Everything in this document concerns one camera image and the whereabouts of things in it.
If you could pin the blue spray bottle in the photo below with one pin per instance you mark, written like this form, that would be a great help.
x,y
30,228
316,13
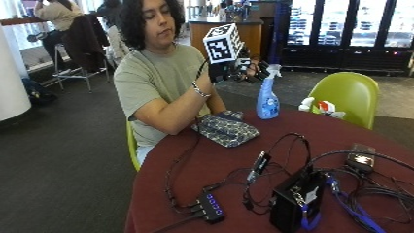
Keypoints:
x,y
268,100

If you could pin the wooden counter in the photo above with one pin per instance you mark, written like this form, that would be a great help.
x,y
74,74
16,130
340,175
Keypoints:
x,y
251,34

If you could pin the white cube of black markers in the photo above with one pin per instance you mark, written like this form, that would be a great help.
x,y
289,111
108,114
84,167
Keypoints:
x,y
221,43

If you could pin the blue pole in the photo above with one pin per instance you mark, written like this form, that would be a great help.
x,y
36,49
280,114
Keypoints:
x,y
276,32

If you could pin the blue patterned cloth pouch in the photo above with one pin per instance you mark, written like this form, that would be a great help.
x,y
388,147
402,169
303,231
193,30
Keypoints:
x,y
227,129

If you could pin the green plastic chair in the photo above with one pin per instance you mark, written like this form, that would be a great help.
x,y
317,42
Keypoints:
x,y
132,145
345,97

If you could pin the the person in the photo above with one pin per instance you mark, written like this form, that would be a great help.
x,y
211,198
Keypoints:
x,y
160,77

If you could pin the black glass door fridge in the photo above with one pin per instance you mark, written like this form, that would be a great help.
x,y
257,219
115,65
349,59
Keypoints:
x,y
345,32

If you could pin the black power bank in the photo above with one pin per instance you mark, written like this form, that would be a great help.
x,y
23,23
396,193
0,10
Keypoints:
x,y
361,158

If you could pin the metal bar stool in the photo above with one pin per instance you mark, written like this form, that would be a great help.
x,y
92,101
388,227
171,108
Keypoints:
x,y
82,73

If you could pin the black electronics box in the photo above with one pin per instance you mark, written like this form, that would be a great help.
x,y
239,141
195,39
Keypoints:
x,y
296,200

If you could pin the dark jacket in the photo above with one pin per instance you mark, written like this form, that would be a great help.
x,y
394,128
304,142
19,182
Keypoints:
x,y
84,42

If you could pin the black hub with blue lights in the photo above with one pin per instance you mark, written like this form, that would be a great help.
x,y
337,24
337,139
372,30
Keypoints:
x,y
211,207

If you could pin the dark backpack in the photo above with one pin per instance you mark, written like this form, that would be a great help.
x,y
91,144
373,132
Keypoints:
x,y
36,92

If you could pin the wooden bar top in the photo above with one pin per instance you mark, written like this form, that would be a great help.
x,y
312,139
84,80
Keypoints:
x,y
19,21

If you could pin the white round pillar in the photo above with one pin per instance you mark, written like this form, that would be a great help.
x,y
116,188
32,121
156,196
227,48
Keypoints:
x,y
11,77

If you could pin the small black camera module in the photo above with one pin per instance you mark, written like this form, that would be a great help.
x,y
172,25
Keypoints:
x,y
260,165

